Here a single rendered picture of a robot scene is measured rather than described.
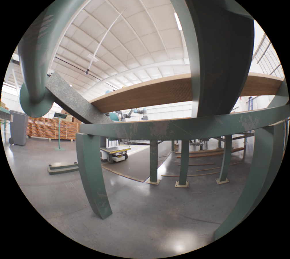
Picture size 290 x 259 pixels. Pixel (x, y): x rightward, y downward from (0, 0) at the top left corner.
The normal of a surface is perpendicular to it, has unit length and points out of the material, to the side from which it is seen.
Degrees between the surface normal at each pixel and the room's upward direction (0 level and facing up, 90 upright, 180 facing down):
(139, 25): 170
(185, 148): 90
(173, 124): 90
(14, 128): 94
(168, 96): 158
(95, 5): 175
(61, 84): 90
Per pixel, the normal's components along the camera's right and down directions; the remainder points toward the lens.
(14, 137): 0.90, -0.03
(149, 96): -0.15, 0.85
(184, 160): -0.43, -0.16
